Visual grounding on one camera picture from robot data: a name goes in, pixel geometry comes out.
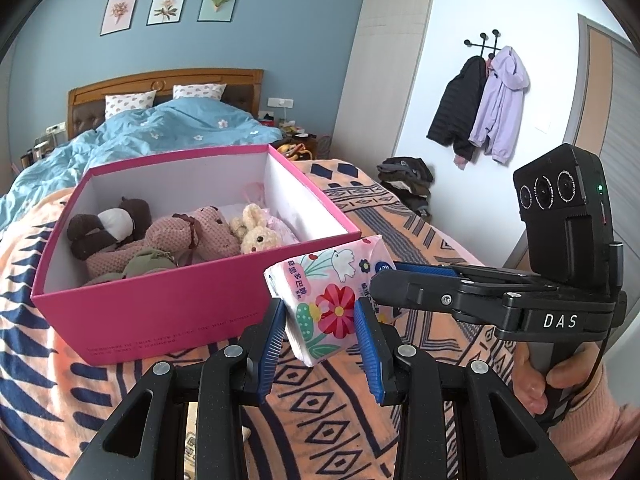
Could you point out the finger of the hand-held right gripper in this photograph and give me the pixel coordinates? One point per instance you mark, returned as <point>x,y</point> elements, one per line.
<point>430,268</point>
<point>415,290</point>

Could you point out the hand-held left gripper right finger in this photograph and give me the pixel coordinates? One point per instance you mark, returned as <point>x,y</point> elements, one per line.
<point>370,355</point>

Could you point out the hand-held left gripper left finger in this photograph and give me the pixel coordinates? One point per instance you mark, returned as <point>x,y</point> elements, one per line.
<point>267,345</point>

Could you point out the white floral tissue packet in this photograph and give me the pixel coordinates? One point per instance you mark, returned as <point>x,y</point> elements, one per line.
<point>325,305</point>

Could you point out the pink cardboard box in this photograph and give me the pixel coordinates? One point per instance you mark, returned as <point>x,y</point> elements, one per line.
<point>175,305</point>

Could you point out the cream rabbit plush toy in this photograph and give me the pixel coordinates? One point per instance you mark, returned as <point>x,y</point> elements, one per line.
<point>257,237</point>

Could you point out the grey raccoon plush toy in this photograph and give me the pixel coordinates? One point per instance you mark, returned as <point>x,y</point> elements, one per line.
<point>115,222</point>

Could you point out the person's right hand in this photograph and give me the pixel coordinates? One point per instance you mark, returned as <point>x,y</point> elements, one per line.
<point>525,375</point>

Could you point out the orange patterned blanket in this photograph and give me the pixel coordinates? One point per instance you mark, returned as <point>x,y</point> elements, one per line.
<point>325,410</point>

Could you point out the pile of dark clothes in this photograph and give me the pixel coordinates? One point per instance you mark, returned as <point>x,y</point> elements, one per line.
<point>405,185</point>

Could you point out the wooden sliding door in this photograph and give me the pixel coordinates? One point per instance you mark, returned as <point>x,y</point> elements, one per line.
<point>620,110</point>

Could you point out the lilac hoodie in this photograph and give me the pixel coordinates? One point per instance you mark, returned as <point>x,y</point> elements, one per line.
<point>500,105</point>

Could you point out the pink teddy bear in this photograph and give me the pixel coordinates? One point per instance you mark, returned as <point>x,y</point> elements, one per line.
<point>200,230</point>

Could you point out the olive green plush toy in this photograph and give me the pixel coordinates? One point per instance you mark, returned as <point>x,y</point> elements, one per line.
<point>145,262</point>

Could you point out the black puffer jacket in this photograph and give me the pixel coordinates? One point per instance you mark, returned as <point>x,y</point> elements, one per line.
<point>455,110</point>

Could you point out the bedside table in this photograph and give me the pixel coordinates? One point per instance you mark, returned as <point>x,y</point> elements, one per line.
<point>317,145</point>

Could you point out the orange plush toy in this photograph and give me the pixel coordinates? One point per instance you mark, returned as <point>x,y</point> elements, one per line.
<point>291,150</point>

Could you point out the beige wardrobe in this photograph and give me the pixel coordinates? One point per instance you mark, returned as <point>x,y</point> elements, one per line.
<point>385,70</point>

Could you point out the blue duvet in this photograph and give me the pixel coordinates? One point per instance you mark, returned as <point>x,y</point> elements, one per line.
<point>150,130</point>

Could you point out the white dotted pillow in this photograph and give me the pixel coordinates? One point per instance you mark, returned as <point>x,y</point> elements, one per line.
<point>200,92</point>
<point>127,102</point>

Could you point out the wooden bed headboard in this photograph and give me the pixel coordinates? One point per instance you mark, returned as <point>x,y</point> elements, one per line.
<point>165,80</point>

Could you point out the white wall switch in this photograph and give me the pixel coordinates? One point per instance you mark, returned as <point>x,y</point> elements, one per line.
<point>542,125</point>

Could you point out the black wall coat rack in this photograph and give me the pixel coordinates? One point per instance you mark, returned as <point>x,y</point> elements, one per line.
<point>482,42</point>

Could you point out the white wall socket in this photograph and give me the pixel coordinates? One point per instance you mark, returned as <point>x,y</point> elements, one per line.
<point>55,127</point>
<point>280,102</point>

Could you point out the green leaf wall picture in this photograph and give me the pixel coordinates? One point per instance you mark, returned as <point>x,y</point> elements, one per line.
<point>216,2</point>

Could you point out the white flower wall picture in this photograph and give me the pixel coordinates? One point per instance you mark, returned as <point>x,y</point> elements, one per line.
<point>167,5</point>

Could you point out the pink flower wall picture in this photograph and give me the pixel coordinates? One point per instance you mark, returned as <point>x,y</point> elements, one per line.
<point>120,12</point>

